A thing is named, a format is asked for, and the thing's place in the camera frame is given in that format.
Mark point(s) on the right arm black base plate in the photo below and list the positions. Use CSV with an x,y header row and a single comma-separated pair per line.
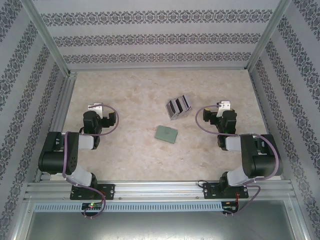
x,y
210,191

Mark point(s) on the small circuit board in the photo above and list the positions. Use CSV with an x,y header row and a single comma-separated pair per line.
x,y
230,208

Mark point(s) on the green card holder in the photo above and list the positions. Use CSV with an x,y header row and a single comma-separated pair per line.
x,y
166,134

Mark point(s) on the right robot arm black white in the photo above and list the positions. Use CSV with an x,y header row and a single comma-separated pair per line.
x,y
265,162

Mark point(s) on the aluminium mounting rail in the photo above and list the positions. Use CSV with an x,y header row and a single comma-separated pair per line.
x,y
157,190

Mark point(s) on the right aluminium frame post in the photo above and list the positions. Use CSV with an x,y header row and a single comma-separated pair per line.
x,y
268,35

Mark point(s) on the circuit board green light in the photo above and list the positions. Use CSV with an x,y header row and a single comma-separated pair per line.
x,y
92,205

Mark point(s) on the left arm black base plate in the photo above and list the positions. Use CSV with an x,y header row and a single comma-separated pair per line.
x,y
108,191

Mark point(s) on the grey metal panel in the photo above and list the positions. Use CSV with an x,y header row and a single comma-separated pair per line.
x,y
160,226

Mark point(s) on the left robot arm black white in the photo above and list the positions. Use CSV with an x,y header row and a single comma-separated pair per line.
x,y
57,160

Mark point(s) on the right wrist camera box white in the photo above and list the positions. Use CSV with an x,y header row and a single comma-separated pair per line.
x,y
224,107

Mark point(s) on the aluminium side rail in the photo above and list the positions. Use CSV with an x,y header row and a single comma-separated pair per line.
x,y
61,107

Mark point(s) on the aluminium frame post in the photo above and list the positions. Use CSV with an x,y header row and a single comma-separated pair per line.
x,y
268,35
47,37

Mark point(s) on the left aluminium frame post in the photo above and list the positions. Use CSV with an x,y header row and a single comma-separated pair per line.
x,y
47,37

